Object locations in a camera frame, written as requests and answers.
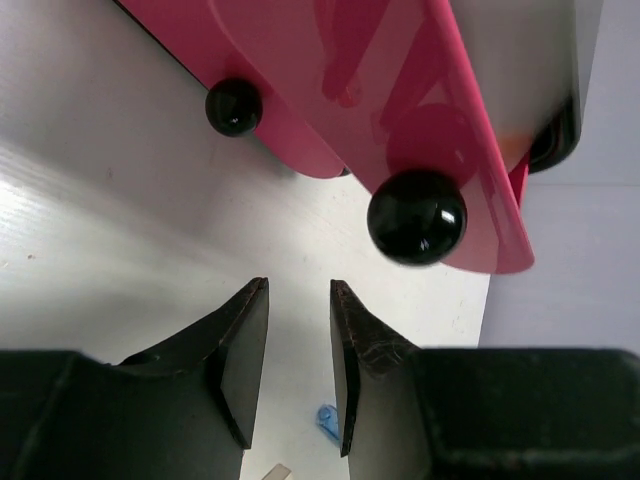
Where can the white eraser box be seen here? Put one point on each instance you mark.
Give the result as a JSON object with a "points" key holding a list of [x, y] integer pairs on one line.
{"points": [[279, 472]]}

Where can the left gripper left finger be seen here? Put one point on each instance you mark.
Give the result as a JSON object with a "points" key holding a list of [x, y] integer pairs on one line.
{"points": [[184, 408]]}

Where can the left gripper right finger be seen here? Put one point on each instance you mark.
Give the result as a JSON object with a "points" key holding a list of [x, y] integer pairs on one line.
{"points": [[407, 412]]}

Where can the black pink drawer cabinet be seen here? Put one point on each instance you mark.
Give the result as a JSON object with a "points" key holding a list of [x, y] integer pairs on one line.
{"points": [[440, 109]]}

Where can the dark blue highlighter pen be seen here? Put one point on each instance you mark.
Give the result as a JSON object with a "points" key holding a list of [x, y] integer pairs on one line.
{"points": [[327, 422]]}

